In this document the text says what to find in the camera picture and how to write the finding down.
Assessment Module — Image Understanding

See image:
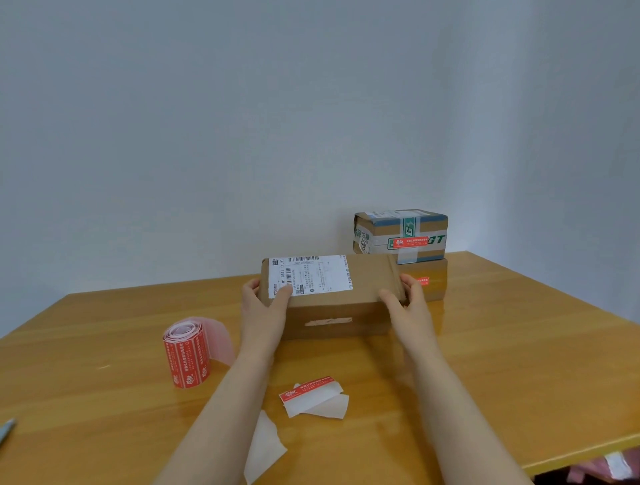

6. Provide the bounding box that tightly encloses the person's left hand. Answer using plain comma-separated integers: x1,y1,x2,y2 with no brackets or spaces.
239,277,295,366

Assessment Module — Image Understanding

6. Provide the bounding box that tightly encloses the person's right hand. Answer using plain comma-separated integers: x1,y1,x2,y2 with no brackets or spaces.
378,272,443,366

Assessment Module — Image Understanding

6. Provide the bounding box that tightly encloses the cardboard box with torn tape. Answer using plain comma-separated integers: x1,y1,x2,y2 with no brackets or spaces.
399,257,449,304

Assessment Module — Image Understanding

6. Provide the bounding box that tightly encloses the wide cardboard box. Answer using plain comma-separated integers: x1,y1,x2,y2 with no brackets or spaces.
259,253,407,342

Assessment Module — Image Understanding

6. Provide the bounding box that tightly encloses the roll of red stickers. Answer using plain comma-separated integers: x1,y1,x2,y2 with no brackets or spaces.
162,316,237,390

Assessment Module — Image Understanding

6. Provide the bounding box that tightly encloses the box with green GT tape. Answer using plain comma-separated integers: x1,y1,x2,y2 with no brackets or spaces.
353,209,449,266

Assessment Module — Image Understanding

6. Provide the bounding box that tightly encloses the person's left forearm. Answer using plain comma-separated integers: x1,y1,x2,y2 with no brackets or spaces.
155,352,276,485

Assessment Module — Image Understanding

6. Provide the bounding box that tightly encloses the person's right forearm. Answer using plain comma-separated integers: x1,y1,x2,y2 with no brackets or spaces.
409,349,533,485

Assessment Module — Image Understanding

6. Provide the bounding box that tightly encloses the white tag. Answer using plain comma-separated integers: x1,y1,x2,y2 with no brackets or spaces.
603,451,634,480

